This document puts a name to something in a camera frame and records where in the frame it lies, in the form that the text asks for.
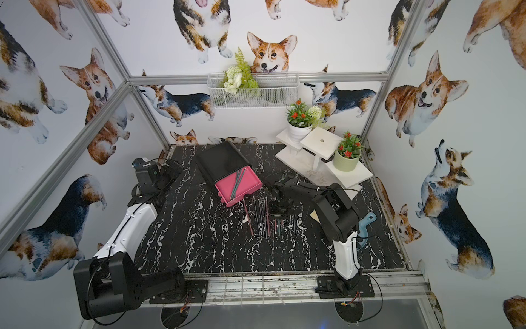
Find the white wire wall basket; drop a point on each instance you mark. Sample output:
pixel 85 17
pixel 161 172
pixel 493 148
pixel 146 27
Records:
pixel 274 90

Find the pink top drawer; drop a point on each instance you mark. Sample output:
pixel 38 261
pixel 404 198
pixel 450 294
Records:
pixel 249 185

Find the white tiered display stand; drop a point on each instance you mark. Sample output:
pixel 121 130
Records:
pixel 312 158

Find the green fern white flowers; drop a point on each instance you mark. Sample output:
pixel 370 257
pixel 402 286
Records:
pixel 238 76

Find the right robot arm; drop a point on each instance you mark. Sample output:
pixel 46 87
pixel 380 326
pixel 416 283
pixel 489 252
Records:
pixel 336 213

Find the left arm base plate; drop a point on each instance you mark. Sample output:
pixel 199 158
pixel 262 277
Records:
pixel 193 291

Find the white pot red flowers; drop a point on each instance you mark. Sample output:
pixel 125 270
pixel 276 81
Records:
pixel 302 119

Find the green pencil angled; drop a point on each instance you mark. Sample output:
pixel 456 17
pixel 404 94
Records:
pixel 236 183

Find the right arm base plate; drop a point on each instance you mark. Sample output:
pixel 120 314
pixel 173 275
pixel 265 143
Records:
pixel 333 287

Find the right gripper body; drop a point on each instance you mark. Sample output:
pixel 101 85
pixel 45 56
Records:
pixel 280 210

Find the green pencil with eraser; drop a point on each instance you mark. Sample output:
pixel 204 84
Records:
pixel 242 174

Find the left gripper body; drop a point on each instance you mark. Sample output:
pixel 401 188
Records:
pixel 142 168

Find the black drawer cabinet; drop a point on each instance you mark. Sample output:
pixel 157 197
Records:
pixel 219 161

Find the green pot red flowers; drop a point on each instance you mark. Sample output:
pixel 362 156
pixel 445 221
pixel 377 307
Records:
pixel 348 152

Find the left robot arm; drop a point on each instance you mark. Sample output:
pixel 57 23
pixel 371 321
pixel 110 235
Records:
pixel 110 282

